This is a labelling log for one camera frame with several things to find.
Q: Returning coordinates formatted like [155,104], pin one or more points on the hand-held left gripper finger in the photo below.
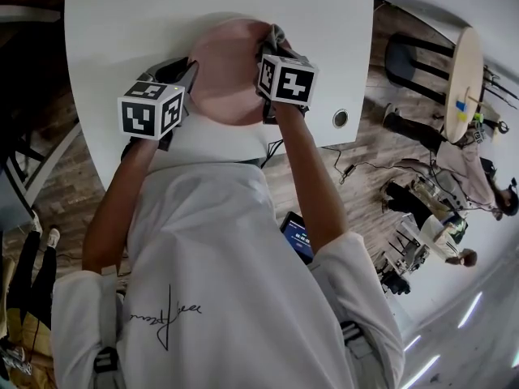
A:
[151,73]
[190,79]

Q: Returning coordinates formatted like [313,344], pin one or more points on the round wooden table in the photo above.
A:
[464,75]

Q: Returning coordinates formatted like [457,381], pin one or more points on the blue block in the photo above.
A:
[461,105]

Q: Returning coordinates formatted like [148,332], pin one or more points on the cluttered equipment rack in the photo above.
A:
[401,257]

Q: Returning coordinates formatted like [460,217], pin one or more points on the black round table base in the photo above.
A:
[401,61]

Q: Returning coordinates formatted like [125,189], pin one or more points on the grey cloth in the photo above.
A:
[275,39]

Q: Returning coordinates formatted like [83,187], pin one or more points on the big pink plate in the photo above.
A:
[227,75]

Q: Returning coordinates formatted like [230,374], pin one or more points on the white table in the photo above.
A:
[121,22]

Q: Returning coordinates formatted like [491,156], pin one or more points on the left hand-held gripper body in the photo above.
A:
[146,112]

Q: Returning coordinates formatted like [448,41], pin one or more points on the person's white shirt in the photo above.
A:
[227,278]

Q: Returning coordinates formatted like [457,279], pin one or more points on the white chair frame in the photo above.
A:
[48,164]

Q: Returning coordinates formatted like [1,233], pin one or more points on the person's right forearm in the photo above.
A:
[312,176]

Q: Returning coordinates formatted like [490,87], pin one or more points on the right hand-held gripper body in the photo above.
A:
[288,81]

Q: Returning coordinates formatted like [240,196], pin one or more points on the black screen device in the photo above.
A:
[298,237]

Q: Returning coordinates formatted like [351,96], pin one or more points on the person's left forearm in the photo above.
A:
[117,201]

